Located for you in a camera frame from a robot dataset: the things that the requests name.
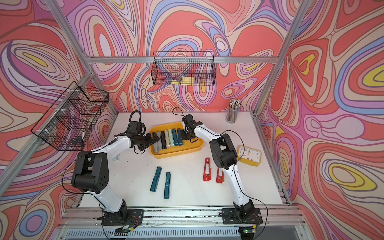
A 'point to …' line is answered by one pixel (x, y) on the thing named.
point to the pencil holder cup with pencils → (234, 108)
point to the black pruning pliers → (163, 140)
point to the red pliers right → (220, 179)
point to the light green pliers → (171, 138)
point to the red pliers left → (207, 170)
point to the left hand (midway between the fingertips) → (156, 141)
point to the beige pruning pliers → (167, 138)
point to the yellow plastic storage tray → (190, 147)
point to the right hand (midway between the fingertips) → (183, 139)
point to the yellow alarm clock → (249, 156)
